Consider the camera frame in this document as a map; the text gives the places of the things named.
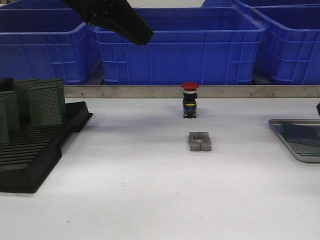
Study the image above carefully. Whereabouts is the blue plastic bin centre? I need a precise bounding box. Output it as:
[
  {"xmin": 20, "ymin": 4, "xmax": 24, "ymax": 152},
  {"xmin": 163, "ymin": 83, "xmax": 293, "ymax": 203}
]
[{"xmin": 94, "ymin": 7, "xmax": 265, "ymax": 86}]

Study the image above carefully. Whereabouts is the blue plastic bin right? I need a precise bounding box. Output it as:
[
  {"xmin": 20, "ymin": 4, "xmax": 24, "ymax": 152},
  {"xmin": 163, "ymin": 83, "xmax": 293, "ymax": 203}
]
[{"xmin": 251, "ymin": 6, "xmax": 320, "ymax": 86}]

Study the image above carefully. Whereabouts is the blue bin far right back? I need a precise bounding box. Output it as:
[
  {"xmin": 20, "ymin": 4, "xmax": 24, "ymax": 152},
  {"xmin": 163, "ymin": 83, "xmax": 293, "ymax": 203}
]
[{"xmin": 201, "ymin": 0, "xmax": 320, "ymax": 8}]

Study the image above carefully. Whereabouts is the blue plastic bin left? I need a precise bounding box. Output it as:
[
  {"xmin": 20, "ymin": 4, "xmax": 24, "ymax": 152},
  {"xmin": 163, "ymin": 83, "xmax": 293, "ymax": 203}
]
[{"xmin": 0, "ymin": 8, "xmax": 101, "ymax": 85}]

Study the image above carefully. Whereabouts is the silver metal tray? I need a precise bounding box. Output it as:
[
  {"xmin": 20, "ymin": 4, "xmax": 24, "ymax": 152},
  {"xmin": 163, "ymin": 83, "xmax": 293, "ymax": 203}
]
[{"xmin": 268, "ymin": 119, "xmax": 320, "ymax": 164}]

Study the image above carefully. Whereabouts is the red emergency stop button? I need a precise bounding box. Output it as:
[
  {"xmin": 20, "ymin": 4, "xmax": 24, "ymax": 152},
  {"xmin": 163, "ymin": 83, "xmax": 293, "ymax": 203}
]
[{"xmin": 181, "ymin": 82, "xmax": 200, "ymax": 119}]

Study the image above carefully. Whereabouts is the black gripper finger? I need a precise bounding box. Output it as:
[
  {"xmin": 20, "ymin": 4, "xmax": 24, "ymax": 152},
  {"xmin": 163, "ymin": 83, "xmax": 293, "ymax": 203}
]
[{"xmin": 316, "ymin": 103, "xmax": 320, "ymax": 116}]

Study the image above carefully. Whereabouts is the blue bin far left back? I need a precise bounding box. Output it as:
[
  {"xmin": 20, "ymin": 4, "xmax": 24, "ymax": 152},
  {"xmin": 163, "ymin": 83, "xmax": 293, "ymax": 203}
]
[{"xmin": 0, "ymin": 0, "xmax": 71, "ymax": 10}]

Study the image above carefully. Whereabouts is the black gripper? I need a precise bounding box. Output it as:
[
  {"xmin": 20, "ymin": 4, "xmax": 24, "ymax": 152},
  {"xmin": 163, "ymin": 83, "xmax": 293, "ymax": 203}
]
[{"xmin": 62, "ymin": 0, "xmax": 154, "ymax": 45}]

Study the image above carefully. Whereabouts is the black slotted board rack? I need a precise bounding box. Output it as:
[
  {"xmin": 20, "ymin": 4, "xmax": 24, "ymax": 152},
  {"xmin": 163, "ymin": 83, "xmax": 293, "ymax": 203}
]
[{"xmin": 0, "ymin": 77, "xmax": 94, "ymax": 195}]

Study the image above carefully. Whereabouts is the blue plastic bin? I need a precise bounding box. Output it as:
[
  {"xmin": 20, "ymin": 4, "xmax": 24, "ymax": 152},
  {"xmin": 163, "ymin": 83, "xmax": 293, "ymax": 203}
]
[
  {"xmin": 251, "ymin": 6, "xmax": 320, "ymax": 86},
  {"xmin": 94, "ymin": 7, "xmax": 265, "ymax": 86},
  {"xmin": 0, "ymin": 8, "xmax": 101, "ymax": 85}
]

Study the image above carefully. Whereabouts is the green perforated circuit board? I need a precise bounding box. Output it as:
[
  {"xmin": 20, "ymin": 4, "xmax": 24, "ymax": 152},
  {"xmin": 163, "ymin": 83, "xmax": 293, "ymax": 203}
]
[
  {"xmin": 0, "ymin": 98, "xmax": 10, "ymax": 145},
  {"xmin": 290, "ymin": 143, "xmax": 320, "ymax": 157},
  {"xmin": 28, "ymin": 85, "xmax": 63, "ymax": 128},
  {"xmin": 13, "ymin": 78, "xmax": 38, "ymax": 124},
  {"xmin": 35, "ymin": 78, "xmax": 67, "ymax": 117},
  {"xmin": 0, "ymin": 90, "xmax": 21, "ymax": 133},
  {"xmin": 282, "ymin": 124, "xmax": 320, "ymax": 147}
]

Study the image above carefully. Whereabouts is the grey metal clamp block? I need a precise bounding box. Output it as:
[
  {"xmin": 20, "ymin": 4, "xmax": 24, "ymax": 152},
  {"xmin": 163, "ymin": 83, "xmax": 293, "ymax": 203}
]
[{"xmin": 188, "ymin": 131, "xmax": 212, "ymax": 152}]

